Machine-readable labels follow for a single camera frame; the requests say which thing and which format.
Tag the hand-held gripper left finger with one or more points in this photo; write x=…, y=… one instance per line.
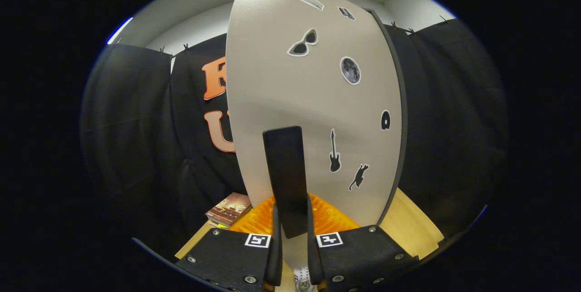
x=276, y=260

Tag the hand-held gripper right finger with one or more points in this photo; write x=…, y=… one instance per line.
x=313, y=260

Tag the beige shoe cabinet door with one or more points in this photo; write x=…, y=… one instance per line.
x=281, y=78

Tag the yellow book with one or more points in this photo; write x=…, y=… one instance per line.
x=217, y=224

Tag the brown book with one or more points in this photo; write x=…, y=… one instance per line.
x=229, y=208

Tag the black backdrop cloth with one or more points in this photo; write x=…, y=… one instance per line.
x=454, y=124

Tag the row of black cloth clips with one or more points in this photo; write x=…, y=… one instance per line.
x=185, y=47

